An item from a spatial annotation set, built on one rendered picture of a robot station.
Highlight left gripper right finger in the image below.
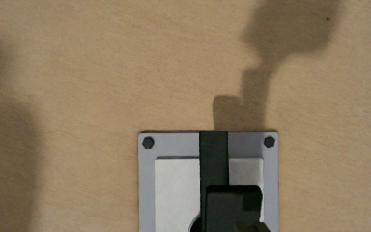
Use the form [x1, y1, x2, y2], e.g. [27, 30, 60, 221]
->
[249, 221, 271, 232]

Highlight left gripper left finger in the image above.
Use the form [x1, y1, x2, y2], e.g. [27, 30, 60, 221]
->
[233, 222, 253, 232]

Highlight black tap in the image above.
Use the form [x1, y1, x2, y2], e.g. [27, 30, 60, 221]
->
[155, 131, 264, 232]

